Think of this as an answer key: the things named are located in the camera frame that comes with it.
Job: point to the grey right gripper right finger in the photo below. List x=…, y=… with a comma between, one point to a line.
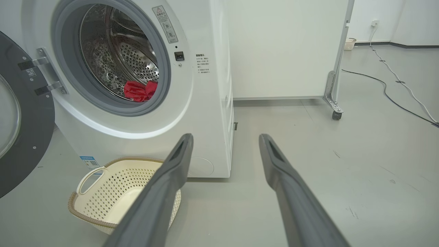
x=295, y=206

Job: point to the transparent warning label sticker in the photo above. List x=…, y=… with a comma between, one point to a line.
x=165, y=24

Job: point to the metal partition leg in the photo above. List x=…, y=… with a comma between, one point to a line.
x=331, y=89

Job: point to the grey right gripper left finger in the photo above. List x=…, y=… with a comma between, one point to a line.
x=161, y=192

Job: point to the grey washing machine door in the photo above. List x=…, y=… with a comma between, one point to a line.
x=34, y=137

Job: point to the cream perforated laundry basket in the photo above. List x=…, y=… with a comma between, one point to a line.
x=113, y=195

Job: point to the small white wicker basket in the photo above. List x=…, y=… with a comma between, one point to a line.
x=349, y=44

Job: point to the white partition board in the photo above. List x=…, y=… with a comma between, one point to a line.
x=274, y=51

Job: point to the white wall socket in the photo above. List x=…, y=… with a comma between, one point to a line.
x=375, y=23

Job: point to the blue energy label sticker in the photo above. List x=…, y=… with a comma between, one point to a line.
x=90, y=163

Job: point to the red cloth garment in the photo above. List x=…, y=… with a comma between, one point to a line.
x=139, y=91

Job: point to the white front-load washing machine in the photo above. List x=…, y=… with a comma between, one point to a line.
x=205, y=120

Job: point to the small text sticker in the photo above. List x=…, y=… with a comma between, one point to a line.
x=202, y=63

